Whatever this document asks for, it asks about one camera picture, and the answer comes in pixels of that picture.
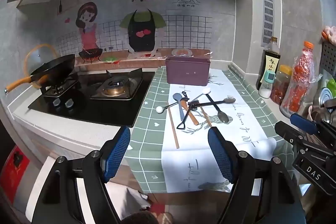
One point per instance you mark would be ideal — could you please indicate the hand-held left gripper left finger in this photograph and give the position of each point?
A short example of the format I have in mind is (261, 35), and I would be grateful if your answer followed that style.
(118, 151)

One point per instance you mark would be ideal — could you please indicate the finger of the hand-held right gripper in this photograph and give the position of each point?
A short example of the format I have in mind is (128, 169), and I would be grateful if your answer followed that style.
(304, 123)
(288, 133)

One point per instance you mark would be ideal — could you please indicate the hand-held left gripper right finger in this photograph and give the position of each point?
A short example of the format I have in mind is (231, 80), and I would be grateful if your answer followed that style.
(220, 155)

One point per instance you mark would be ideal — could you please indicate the black shovel-shaped spoon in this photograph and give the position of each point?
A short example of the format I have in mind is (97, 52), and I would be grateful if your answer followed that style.
(181, 125)

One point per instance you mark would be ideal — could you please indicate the wooden chopstick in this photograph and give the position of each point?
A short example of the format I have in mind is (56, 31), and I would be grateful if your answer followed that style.
(173, 129)
(206, 117)

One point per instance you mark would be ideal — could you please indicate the blue spoon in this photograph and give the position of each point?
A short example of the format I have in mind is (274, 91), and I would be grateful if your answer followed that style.
(178, 96)

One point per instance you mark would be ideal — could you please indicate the purple plastic utensil box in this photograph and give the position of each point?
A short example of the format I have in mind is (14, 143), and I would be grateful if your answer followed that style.
(187, 71)

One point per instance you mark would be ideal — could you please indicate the stainless steel pot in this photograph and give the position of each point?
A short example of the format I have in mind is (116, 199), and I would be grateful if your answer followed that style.
(324, 102)

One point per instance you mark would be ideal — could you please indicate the orange bottle in plastic bag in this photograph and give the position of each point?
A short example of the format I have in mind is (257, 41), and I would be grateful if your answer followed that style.
(300, 82)

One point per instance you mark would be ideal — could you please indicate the green checked table mat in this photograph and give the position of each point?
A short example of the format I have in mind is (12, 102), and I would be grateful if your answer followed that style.
(241, 119)

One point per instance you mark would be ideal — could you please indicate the chili jar with yellow lid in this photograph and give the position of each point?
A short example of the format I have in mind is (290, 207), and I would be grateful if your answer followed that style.
(281, 85)

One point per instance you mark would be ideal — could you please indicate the wooden spoon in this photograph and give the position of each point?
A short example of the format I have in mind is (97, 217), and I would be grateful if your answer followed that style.
(194, 119)

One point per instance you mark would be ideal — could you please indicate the salt shaker with teal cap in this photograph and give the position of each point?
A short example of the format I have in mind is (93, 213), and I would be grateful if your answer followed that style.
(266, 87)

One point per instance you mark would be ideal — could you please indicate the black glass gas stove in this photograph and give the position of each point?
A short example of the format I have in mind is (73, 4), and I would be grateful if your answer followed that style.
(86, 111)

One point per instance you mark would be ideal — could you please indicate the white cloth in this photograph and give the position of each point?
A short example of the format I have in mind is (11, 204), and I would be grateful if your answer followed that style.
(136, 200)

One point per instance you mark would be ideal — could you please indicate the dark soy sauce bottle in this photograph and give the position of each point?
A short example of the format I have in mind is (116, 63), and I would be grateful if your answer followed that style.
(269, 61)

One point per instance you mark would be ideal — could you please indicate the black perforated rack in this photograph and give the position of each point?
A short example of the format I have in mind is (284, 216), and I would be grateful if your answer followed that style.
(329, 56)

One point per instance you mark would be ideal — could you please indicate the red paper decoration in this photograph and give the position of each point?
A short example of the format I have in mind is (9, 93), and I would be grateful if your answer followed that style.
(14, 174)

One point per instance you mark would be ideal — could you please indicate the white vent grille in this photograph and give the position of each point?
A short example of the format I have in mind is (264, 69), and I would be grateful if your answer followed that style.
(267, 19)

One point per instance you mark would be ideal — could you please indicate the glass lid with orange rim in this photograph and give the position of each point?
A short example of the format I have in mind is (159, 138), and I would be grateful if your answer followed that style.
(36, 53)

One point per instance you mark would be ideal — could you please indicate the cartoon wall sticker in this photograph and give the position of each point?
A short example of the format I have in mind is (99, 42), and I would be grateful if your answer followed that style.
(115, 3)

